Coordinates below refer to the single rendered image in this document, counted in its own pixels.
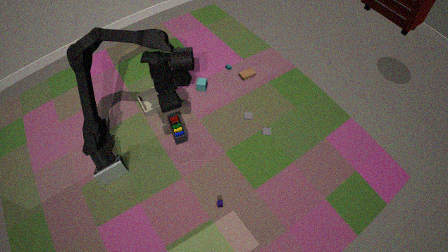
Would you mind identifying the teal cube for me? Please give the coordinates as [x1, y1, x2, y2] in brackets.
[196, 77, 207, 92]

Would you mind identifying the orange flat block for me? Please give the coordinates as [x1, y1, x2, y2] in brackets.
[239, 68, 256, 81]

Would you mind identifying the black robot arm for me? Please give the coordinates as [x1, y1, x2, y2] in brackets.
[67, 27, 194, 171]

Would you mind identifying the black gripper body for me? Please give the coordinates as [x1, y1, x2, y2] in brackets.
[151, 70, 182, 113]

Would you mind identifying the green fuse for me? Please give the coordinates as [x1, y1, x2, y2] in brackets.
[172, 123, 182, 129]

